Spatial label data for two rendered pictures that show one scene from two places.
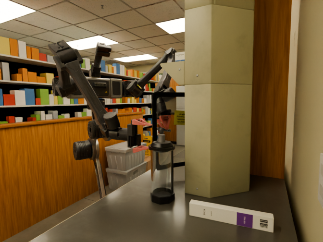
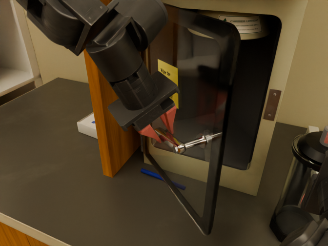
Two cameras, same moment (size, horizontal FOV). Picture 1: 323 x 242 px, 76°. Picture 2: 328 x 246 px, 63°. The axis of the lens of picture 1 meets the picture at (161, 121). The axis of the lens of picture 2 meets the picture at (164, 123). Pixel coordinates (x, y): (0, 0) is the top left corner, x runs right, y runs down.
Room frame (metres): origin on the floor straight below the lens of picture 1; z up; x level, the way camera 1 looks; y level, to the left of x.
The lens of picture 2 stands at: (1.13, 0.36, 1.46)
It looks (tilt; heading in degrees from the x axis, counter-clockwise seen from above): 32 degrees down; 267
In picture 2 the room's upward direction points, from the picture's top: straight up
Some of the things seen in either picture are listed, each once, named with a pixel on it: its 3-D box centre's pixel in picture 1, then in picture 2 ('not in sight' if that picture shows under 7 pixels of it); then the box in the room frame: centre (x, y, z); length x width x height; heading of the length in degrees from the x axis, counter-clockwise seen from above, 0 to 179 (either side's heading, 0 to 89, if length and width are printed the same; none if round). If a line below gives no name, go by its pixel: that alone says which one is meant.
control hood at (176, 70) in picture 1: (185, 77); not in sight; (1.04, -0.12, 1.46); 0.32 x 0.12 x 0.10; 153
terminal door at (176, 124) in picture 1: (178, 129); (172, 115); (1.09, -0.09, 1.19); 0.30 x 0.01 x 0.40; 115
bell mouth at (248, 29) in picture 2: not in sight; (230, 16); (0.95, -0.25, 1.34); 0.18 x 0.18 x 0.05
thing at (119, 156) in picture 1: (127, 154); not in sight; (3.25, 0.56, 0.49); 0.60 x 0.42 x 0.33; 153
